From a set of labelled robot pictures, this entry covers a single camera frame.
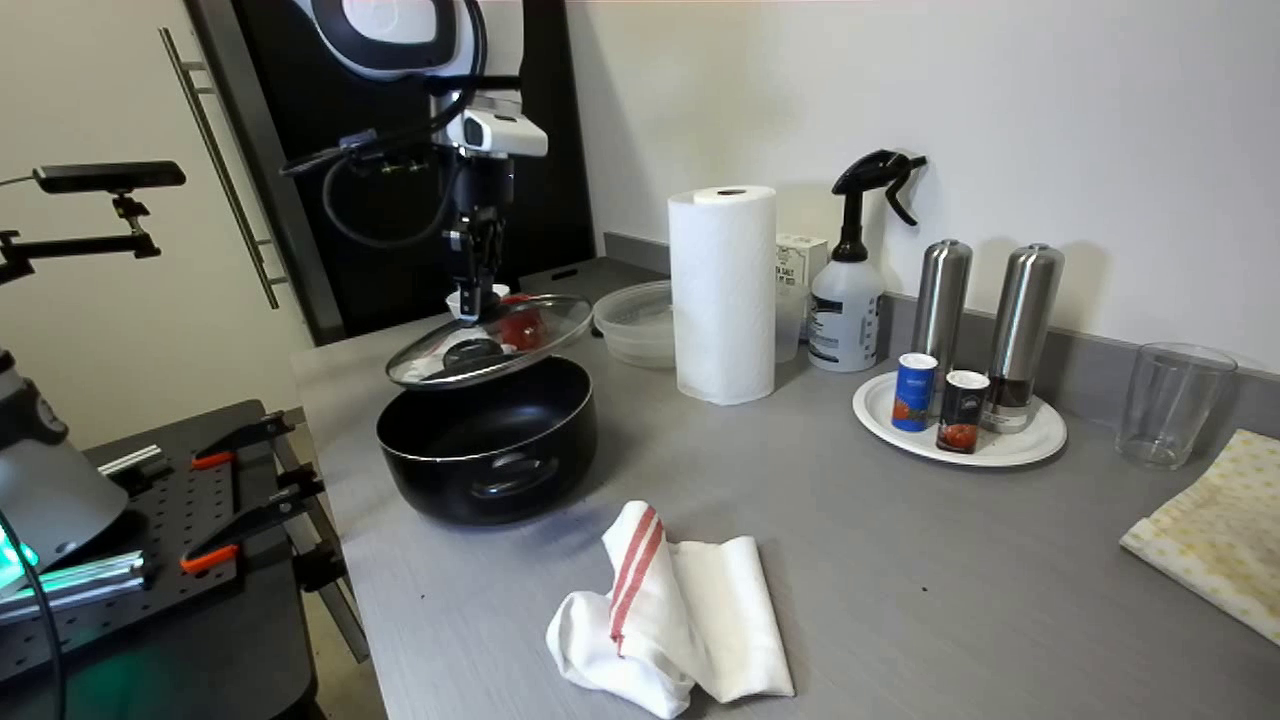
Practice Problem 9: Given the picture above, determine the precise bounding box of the clear plastic container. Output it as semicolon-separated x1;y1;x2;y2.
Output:
586;278;679;377

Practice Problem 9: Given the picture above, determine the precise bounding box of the black table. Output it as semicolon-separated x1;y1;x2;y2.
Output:
0;398;371;720

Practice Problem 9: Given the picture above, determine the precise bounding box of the blue spice jar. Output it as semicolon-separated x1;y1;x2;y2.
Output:
889;350;945;438

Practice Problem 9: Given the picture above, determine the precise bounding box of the steel grinder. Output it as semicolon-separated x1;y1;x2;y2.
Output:
989;240;1069;433
909;238;974;377

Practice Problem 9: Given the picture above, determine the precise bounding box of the clear drinking glass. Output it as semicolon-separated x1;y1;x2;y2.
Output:
1121;340;1242;472

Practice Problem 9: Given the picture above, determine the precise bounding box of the black perforated mounting board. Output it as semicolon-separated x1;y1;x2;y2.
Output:
0;398;325;675

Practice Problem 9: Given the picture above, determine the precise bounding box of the red cup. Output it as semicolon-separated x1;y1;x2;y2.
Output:
495;294;552;352

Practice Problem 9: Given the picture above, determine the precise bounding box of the yellow patterned cloth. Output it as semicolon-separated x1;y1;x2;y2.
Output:
1116;423;1280;653

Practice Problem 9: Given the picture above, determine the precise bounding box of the black camera on stand arm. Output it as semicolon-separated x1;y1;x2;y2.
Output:
0;157;189;294

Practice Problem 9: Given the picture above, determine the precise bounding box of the small white box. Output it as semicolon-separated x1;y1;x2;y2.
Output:
770;232;835;365

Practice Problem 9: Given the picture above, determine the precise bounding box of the white paper towel roll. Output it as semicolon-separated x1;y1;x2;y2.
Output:
663;182;785;408

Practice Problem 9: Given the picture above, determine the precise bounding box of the white label strip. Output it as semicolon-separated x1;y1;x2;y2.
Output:
92;440;167;479

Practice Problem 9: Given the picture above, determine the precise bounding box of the silver aluminium rail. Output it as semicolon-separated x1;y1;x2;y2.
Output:
0;548;151;622

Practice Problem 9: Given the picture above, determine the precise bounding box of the black tall cabinet door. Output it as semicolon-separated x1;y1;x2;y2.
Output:
185;0;598;350

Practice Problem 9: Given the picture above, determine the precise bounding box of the glass lid with black knob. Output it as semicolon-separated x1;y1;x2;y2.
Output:
378;287;594;398

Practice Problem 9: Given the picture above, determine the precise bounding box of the spray bottle with black trigger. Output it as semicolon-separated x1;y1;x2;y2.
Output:
801;147;933;377

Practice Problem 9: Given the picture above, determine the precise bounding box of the long steel door handle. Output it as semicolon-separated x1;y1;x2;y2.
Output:
156;23;290;311

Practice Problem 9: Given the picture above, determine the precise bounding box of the black cooking pot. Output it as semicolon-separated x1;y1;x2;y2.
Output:
371;358;598;529

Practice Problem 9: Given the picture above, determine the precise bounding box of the dark spice jar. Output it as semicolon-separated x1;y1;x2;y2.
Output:
933;370;995;458

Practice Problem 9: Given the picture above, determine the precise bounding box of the white round plate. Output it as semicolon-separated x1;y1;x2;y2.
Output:
847;370;1072;472

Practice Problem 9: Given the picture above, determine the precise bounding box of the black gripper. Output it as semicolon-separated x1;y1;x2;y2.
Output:
442;157;519;324

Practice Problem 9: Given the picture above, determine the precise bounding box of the black clamp with orange handle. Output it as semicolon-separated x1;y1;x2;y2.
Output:
175;463;331;580
189;408;306;475

